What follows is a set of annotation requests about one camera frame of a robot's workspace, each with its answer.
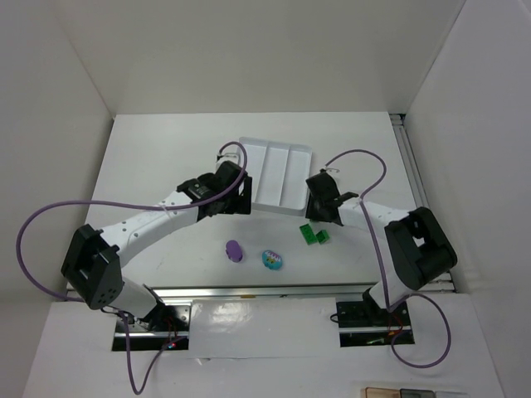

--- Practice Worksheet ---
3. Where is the green sloped lego brick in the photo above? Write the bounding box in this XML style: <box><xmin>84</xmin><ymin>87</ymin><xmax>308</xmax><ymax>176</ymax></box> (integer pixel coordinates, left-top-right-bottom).
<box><xmin>315</xmin><ymin>230</ymin><xmax>330</xmax><ymax>245</ymax></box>

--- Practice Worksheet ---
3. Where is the purple rounded lego piece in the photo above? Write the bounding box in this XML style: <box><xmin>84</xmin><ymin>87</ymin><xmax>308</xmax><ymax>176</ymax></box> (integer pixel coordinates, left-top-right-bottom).
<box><xmin>226</xmin><ymin>240</ymin><xmax>244</xmax><ymax>263</ymax></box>

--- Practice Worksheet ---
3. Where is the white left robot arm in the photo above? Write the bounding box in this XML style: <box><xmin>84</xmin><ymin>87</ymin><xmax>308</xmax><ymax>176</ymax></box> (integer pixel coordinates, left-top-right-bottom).
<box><xmin>61</xmin><ymin>161</ymin><xmax>252</xmax><ymax>331</ymax></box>

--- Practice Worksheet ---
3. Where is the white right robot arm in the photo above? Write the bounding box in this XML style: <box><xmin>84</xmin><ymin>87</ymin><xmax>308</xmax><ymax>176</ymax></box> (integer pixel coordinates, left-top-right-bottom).
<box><xmin>306</xmin><ymin>170</ymin><xmax>457</xmax><ymax>321</ymax></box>

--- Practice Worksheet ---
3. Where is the green long lego brick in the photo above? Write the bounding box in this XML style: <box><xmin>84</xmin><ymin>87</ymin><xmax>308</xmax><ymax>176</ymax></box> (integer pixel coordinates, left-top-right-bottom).
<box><xmin>299</xmin><ymin>224</ymin><xmax>319</xmax><ymax>245</ymax></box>

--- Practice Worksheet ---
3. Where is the white three-compartment tray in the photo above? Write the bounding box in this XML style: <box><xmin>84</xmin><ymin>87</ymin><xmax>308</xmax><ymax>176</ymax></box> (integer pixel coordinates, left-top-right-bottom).
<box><xmin>239</xmin><ymin>137</ymin><xmax>313</xmax><ymax>216</ymax></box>

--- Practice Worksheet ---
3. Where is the brown box at edge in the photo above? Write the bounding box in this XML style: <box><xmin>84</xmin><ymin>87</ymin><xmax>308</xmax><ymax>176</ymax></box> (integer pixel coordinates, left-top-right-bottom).
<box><xmin>362</xmin><ymin>386</ymin><xmax>401</xmax><ymax>398</ymax></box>

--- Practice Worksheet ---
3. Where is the grey box at edge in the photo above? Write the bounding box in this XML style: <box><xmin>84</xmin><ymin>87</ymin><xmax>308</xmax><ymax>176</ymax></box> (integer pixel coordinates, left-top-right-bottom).
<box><xmin>400</xmin><ymin>388</ymin><xmax>436</xmax><ymax>398</ymax></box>

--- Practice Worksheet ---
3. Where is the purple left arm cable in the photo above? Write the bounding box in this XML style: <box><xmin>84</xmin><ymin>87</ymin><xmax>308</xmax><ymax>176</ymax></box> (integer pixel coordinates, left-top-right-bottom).
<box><xmin>15</xmin><ymin>142</ymin><xmax>249</xmax><ymax>396</ymax></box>

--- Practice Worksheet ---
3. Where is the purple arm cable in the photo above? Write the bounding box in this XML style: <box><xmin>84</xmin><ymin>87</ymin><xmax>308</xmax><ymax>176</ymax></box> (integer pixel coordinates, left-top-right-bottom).
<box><xmin>15</xmin><ymin>142</ymin><xmax>249</xmax><ymax>396</ymax></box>
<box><xmin>322</xmin><ymin>148</ymin><xmax>452</xmax><ymax>369</ymax></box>

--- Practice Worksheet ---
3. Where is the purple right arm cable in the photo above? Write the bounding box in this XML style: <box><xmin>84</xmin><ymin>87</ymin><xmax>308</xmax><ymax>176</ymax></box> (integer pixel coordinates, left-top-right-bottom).
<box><xmin>322</xmin><ymin>148</ymin><xmax>452</xmax><ymax>369</ymax></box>

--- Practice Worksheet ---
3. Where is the aluminium front rail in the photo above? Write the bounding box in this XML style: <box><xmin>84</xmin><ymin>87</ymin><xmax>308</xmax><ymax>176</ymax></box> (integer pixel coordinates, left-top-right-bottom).
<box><xmin>66</xmin><ymin>283</ymin><xmax>457</xmax><ymax>303</ymax></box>

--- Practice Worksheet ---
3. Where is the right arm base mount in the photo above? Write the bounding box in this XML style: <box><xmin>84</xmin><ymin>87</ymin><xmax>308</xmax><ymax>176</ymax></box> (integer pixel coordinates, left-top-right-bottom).
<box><xmin>329</xmin><ymin>301</ymin><xmax>415</xmax><ymax>347</ymax></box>

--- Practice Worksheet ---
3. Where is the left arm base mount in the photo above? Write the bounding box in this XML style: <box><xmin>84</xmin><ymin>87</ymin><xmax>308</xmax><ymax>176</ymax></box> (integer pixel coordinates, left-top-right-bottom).
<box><xmin>111</xmin><ymin>303</ymin><xmax>191</xmax><ymax>352</ymax></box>

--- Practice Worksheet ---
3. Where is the aluminium side rail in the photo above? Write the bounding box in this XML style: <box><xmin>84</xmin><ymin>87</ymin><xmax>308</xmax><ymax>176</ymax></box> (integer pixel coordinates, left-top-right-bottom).
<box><xmin>389</xmin><ymin>114</ymin><xmax>455</xmax><ymax>293</ymax></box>

